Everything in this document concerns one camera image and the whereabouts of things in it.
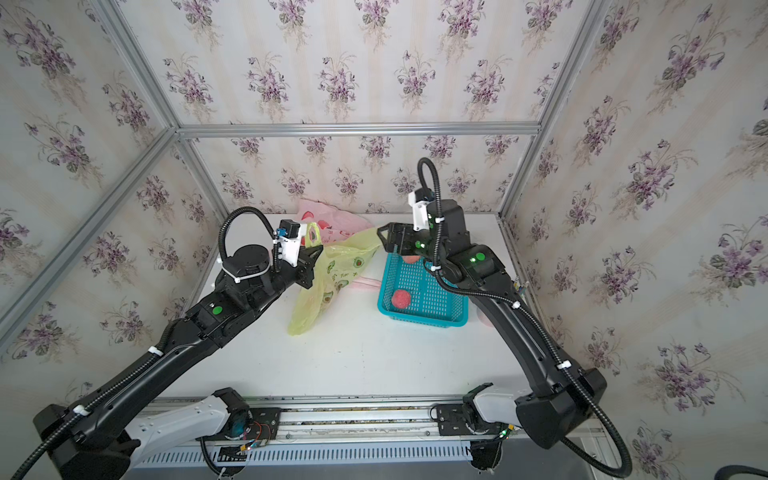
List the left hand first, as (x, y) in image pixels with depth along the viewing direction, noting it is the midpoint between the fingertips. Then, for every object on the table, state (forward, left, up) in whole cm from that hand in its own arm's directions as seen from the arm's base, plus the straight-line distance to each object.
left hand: (322, 246), depth 68 cm
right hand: (+4, -18, +1) cm, 18 cm away
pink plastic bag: (+37, +4, -30) cm, 48 cm away
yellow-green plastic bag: (+2, -2, -11) cm, 11 cm away
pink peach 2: (+18, -24, -28) cm, 41 cm away
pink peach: (+2, -20, -28) cm, 34 cm away
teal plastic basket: (+3, -31, -33) cm, 45 cm away
